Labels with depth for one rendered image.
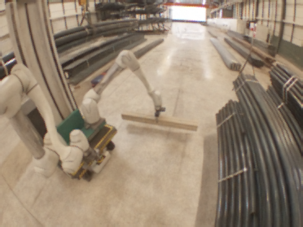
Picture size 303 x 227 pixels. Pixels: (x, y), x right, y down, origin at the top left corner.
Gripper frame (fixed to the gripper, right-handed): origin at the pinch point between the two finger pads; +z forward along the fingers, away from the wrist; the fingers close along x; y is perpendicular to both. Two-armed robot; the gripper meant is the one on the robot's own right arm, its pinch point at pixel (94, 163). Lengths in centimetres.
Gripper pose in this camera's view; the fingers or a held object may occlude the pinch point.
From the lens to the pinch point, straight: 120.4
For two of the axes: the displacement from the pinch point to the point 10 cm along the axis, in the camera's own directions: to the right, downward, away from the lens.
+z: 0.5, 7.7, 6.3
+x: -4.1, 5.9, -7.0
